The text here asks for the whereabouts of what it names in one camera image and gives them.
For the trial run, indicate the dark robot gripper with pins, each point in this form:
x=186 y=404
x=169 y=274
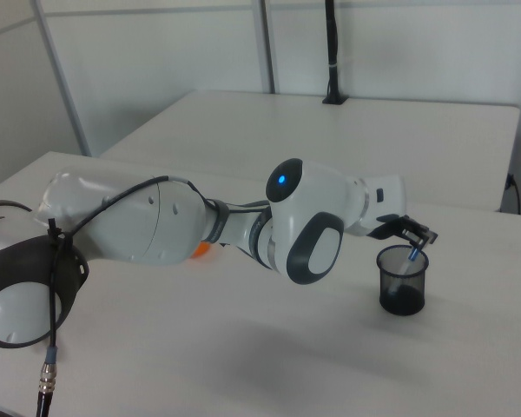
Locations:
x=384 y=195

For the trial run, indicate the blue and white marker pen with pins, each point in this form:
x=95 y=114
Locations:
x=413 y=253

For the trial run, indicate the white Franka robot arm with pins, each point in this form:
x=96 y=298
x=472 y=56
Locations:
x=156 y=226

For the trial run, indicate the black mesh pen cup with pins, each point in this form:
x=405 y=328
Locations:
x=401 y=291

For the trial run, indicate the black pole with base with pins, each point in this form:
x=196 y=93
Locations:
x=332 y=65

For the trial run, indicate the orange mandarin fruit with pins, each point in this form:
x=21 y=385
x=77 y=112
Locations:
x=201 y=251

